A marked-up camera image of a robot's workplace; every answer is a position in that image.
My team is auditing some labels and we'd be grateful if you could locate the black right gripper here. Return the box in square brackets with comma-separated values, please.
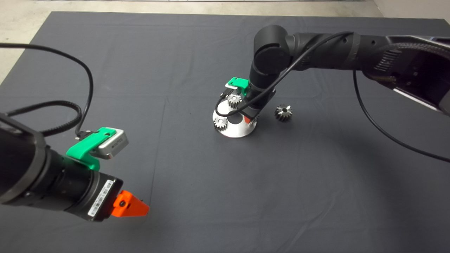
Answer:
[241, 86, 276, 124]

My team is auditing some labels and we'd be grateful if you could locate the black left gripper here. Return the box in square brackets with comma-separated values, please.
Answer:
[44, 148, 150, 222]

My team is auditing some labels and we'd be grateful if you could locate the larger steel gear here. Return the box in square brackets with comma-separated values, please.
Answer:
[274, 104, 293, 122]

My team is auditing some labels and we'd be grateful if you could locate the round metal plate with hole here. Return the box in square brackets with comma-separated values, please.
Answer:
[212, 99, 257, 139]

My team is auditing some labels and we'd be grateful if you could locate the dark grey table cloth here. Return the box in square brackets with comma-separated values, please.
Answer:
[0, 12, 450, 253]

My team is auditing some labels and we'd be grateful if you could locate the green right camera mount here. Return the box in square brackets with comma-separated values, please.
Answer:
[225, 77, 250, 97]

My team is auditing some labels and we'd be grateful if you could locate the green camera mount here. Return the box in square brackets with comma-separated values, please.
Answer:
[225, 77, 250, 97]
[66, 127, 117, 171]

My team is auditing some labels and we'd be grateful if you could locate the silver left camera box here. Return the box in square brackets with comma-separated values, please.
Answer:
[91, 128, 129, 160]

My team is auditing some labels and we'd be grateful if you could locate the green left camera mount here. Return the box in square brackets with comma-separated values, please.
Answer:
[66, 127, 117, 171]

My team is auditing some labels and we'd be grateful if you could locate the thin black left camera cable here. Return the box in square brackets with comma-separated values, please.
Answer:
[0, 43, 94, 139]

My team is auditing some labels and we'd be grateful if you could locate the black corrugated left cable conduit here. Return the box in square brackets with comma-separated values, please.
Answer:
[5, 100, 82, 137]

